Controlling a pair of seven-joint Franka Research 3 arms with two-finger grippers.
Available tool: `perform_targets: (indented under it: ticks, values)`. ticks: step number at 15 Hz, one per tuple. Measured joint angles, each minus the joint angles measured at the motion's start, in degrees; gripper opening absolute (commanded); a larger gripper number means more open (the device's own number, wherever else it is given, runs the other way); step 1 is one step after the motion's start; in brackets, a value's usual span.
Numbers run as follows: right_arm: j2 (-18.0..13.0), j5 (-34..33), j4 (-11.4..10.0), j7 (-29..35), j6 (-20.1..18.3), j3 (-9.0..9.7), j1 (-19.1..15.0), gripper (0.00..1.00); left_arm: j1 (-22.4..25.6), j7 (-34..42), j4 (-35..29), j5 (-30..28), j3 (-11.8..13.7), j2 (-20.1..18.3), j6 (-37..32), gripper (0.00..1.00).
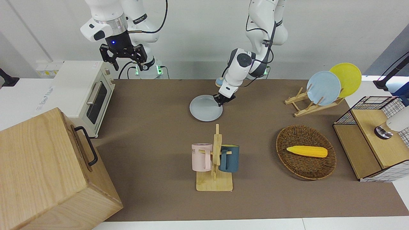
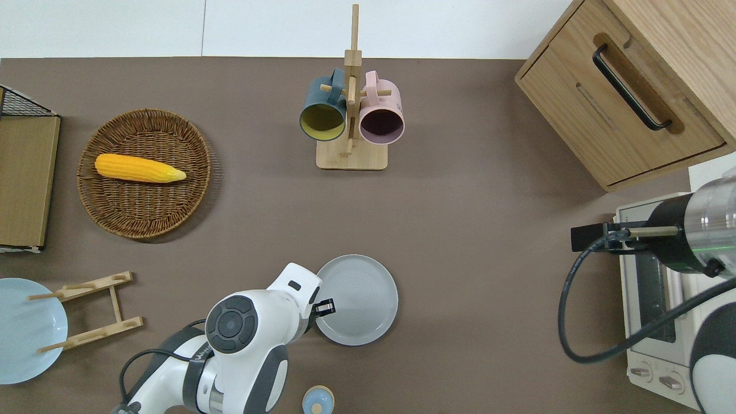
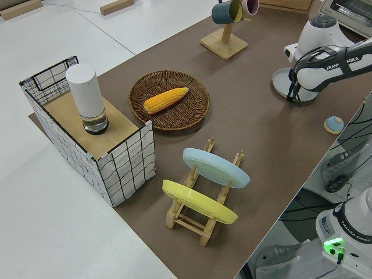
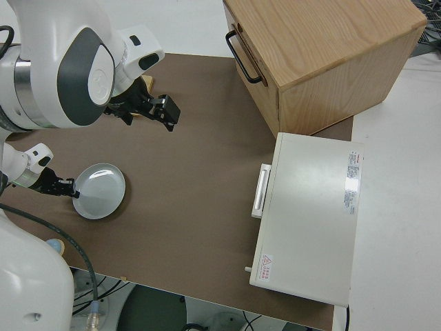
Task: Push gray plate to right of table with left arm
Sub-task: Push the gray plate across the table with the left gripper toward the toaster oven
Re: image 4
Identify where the gray plate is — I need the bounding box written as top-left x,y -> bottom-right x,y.
72,162 -> 127,221

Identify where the black cable bundle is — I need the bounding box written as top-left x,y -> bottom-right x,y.
418,0 -> 441,53

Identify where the gray cable with metal connector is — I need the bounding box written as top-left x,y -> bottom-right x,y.
0,202 -> 103,330

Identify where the dark round pedestal base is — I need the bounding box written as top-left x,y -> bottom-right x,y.
120,285 -> 189,331

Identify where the wooden box with black handle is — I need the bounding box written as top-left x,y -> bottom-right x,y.
222,0 -> 428,139

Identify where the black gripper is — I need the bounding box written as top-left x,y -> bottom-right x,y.
29,168 -> 83,201
104,77 -> 182,133

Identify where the white toaster oven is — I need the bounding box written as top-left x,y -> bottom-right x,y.
243,132 -> 366,308

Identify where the black arm wrist cable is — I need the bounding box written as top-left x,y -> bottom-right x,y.
0,26 -> 15,60

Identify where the black floor cable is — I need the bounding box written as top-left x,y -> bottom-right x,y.
72,274 -> 134,314
240,309 -> 263,331

